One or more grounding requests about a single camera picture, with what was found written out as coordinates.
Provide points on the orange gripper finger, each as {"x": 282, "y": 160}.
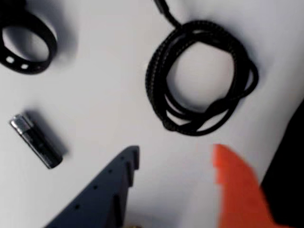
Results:
{"x": 237, "y": 190}

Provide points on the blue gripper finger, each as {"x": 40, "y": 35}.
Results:
{"x": 102, "y": 194}

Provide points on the black fabric bag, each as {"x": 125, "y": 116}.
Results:
{"x": 287, "y": 166}

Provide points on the black cylindrical battery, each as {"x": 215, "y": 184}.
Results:
{"x": 35, "y": 140}

